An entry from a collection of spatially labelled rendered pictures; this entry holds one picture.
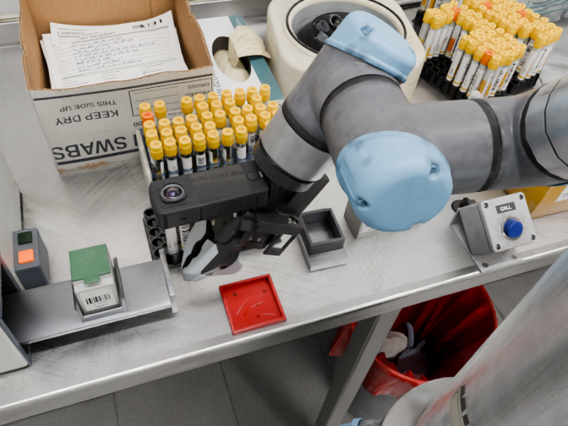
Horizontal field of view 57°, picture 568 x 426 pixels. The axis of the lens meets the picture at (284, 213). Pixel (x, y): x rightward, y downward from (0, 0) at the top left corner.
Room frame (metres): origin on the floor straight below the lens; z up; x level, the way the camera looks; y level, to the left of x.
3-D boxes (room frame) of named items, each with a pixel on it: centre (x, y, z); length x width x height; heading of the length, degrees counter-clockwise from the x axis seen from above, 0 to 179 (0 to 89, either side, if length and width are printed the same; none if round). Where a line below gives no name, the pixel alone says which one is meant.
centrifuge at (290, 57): (0.77, -0.07, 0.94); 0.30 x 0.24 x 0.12; 16
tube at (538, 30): (0.87, -0.40, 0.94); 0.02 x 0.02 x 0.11
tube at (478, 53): (0.79, -0.29, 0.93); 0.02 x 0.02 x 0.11
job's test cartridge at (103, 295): (0.29, 0.20, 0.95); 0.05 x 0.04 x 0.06; 25
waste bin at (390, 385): (0.61, -0.32, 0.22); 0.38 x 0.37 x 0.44; 115
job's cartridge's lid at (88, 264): (0.29, 0.20, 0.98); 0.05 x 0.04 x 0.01; 25
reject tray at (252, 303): (0.32, 0.02, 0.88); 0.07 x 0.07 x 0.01; 25
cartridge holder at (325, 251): (0.43, -0.05, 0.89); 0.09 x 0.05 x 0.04; 23
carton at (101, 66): (0.67, 0.29, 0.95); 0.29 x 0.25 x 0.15; 25
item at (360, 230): (0.47, -0.11, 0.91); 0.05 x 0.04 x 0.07; 25
